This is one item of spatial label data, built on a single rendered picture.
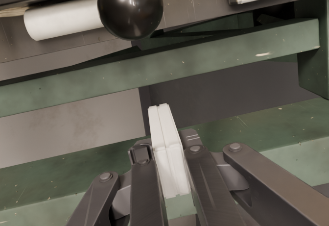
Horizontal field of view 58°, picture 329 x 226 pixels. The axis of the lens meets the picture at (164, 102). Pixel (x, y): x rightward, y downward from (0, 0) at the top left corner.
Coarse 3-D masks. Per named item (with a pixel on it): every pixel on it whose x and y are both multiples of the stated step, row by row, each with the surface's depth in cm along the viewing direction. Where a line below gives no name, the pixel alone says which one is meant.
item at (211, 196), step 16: (192, 160) 14; (208, 160) 13; (192, 176) 12; (208, 176) 12; (192, 192) 15; (208, 192) 11; (224, 192) 11; (208, 208) 10; (224, 208) 10; (208, 224) 10; (224, 224) 10; (240, 224) 9
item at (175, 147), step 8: (160, 104) 21; (160, 112) 20; (168, 112) 19; (168, 120) 18; (168, 128) 17; (176, 128) 17; (168, 136) 16; (176, 136) 16; (168, 144) 15; (176, 144) 15; (168, 152) 15; (176, 152) 15; (176, 160) 15; (184, 160) 15; (176, 168) 15; (184, 168) 15; (176, 176) 15; (184, 176) 15; (176, 184) 16; (184, 184) 16; (184, 192) 16
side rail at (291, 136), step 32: (192, 128) 40; (224, 128) 38; (256, 128) 36; (288, 128) 35; (320, 128) 33; (64, 160) 39; (96, 160) 37; (128, 160) 35; (288, 160) 32; (320, 160) 32; (0, 192) 34; (32, 192) 33; (64, 192) 31; (0, 224) 31; (32, 224) 31; (64, 224) 32; (128, 224) 32
